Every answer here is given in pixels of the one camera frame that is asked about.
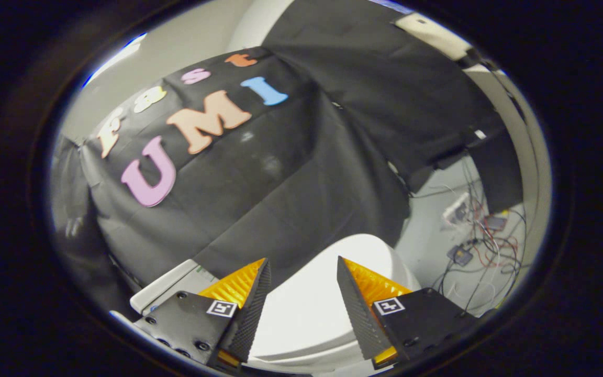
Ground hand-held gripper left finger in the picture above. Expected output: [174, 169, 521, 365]
[133, 258, 272, 370]

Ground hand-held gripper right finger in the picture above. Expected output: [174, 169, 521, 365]
[337, 256, 483, 370]

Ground white toilet lid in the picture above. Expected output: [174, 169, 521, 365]
[249, 234, 420, 362]

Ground white toilet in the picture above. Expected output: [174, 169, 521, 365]
[110, 234, 421, 375]

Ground black backdrop cloth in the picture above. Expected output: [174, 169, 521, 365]
[50, 0, 523, 315]

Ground white power strip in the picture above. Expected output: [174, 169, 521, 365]
[442, 193, 471, 226]

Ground tangle of thin cables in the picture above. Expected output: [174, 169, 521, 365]
[411, 157, 527, 315]

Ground beige wall-mounted box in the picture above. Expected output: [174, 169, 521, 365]
[393, 13, 472, 61]

